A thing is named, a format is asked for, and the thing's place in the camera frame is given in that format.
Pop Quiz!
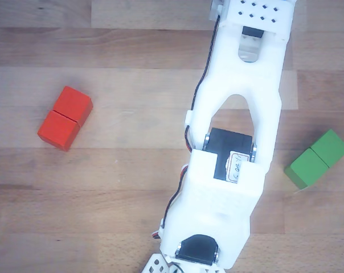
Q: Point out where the long red block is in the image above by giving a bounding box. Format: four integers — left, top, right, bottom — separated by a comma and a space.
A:
37, 85, 94, 152

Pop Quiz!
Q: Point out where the long green block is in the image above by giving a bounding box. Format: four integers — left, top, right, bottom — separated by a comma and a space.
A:
284, 129, 344, 191

